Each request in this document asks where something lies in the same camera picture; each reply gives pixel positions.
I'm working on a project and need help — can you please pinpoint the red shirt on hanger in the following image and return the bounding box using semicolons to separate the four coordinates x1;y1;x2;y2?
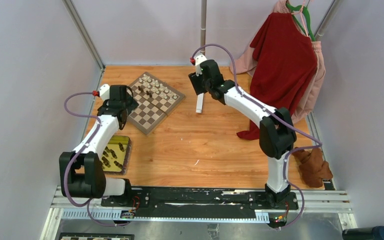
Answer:
236;11;319;141

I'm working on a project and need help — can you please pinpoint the brown crumpled cloth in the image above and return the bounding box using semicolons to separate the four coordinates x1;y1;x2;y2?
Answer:
292;148;334;188

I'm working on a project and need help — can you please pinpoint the wooden folding chess board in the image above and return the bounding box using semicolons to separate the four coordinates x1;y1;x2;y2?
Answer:
128;71;185;135

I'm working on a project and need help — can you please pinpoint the gold metal tray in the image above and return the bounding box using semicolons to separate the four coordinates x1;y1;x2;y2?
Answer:
100;135;132;176

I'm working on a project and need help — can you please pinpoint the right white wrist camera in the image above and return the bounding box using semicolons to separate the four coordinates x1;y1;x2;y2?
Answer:
190;53;208;76

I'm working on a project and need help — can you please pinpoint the green clothes hanger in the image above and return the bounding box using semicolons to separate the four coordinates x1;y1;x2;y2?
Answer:
285;0;316;42

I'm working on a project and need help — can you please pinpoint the aluminium rail frame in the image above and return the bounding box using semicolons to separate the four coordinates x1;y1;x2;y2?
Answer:
40;186;357;240

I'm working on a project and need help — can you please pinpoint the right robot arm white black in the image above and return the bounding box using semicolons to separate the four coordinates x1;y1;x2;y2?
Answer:
188;54;297;209

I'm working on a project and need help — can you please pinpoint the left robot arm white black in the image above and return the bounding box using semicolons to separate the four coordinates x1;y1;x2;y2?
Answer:
59;84;138;207

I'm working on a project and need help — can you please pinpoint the grey metal stand pole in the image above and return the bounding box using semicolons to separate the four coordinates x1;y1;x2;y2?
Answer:
200;0;207;55

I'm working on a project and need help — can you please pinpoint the dark blue bottle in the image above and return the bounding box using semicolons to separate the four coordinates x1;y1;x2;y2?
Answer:
341;226;384;240

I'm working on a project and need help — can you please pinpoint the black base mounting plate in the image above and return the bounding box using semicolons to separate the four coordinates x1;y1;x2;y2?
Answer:
100;186;299;220

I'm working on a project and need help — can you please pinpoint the white stand base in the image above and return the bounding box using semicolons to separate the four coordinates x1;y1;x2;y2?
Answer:
195;93;204;114

